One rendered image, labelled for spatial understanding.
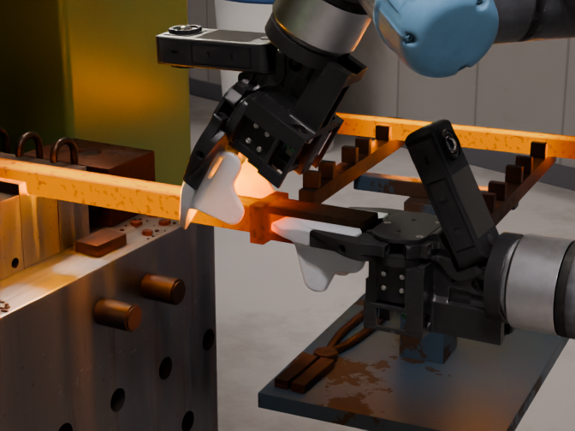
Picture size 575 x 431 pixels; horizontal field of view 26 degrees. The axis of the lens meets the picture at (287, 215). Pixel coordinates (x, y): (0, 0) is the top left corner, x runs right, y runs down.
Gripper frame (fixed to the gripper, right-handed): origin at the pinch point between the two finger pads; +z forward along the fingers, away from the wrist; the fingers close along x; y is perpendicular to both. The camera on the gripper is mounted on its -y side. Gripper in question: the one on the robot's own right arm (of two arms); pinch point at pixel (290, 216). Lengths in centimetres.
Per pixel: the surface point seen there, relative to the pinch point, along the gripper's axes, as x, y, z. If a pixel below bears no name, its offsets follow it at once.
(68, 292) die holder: -3.8, 9.6, 21.7
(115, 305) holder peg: 0.4, 12.0, 19.5
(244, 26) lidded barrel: 320, 48, 196
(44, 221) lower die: 0.6, 4.8, 27.7
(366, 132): 60, 9, 21
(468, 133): 61, 8, 7
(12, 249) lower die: -4.2, 6.1, 27.7
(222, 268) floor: 212, 100, 141
